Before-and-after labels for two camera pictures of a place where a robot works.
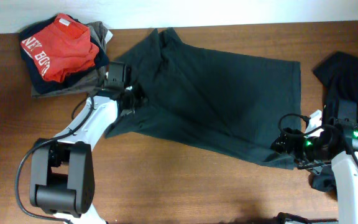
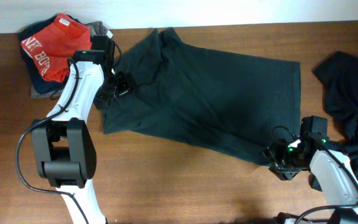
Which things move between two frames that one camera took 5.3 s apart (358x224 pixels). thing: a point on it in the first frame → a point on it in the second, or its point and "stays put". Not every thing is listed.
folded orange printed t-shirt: [61, 49] stays put
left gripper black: [142, 96] → [127, 84]
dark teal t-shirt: [242, 104] stays put
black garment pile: [350, 83] stays put
